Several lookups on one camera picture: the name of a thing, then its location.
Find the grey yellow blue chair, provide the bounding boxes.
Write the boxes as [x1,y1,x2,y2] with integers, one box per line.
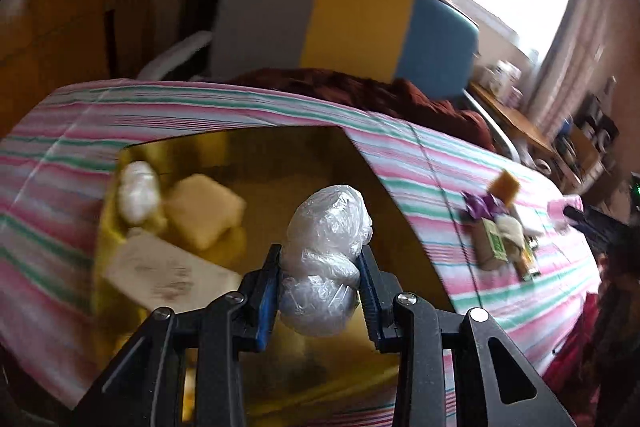
[137,0,518,158]

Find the clear plastic bag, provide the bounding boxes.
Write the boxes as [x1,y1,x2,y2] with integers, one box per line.
[277,185,374,338]

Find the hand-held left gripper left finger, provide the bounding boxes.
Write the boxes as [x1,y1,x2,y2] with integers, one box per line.
[65,244,284,427]

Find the striped tablecloth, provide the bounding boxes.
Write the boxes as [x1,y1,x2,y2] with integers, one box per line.
[0,78,601,427]

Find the white paper card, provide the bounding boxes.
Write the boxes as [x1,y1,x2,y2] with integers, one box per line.
[102,234,243,313]

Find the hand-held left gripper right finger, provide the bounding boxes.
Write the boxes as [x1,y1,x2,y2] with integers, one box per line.
[356,246,568,427]

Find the white block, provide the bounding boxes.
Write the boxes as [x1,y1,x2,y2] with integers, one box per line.
[495,214,524,249]

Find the pink curtain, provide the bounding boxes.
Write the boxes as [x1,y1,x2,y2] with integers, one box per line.
[527,0,628,135]

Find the pale yellow sponge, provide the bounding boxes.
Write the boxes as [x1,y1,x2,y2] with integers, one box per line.
[162,174,247,252]

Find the wooden desk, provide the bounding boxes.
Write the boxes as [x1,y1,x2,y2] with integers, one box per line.
[470,82,557,160]

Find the white containers on desk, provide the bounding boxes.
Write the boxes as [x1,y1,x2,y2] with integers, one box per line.
[480,59,524,105]

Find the purple wrapper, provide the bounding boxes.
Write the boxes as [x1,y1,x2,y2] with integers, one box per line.
[460,192,508,223]

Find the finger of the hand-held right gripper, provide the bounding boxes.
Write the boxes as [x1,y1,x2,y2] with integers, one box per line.
[563,204,608,229]

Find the gold tray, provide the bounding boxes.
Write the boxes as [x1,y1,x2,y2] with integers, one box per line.
[92,125,456,427]

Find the brown yellow sponge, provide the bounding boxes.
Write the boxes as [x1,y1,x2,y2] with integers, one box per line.
[487,169,521,208]

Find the wooden wardrobe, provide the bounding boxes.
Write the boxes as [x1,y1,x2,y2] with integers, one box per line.
[0,0,166,140]

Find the cluttered shelf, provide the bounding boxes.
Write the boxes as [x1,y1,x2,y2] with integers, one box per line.
[552,92,622,194]

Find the red clothing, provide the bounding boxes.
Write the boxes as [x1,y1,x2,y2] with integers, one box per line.
[542,287,640,427]

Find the brown blanket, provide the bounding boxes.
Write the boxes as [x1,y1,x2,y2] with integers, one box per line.
[220,68,498,152]

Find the small white plastic bundle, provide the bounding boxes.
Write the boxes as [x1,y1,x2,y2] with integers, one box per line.
[117,161,162,225]

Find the green label box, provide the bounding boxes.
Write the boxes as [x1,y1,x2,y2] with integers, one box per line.
[472,217,512,270]

